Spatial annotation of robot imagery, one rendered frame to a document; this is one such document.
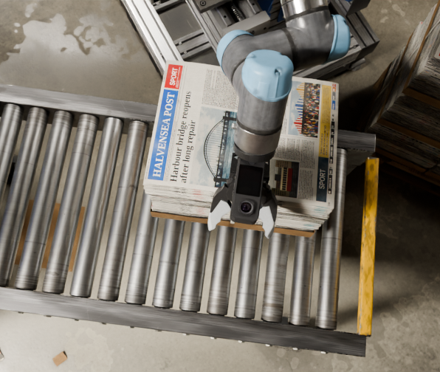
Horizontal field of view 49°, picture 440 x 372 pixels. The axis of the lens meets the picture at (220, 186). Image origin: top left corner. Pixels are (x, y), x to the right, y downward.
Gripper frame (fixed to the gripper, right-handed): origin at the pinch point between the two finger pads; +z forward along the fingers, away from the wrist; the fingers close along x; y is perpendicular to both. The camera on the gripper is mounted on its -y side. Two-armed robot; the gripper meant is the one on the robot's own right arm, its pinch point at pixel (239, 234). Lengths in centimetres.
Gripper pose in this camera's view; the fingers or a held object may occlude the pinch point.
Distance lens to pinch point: 93.3
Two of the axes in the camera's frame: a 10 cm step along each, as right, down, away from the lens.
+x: -9.9, -1.4, 0.1
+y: 1.0, -6.5, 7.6
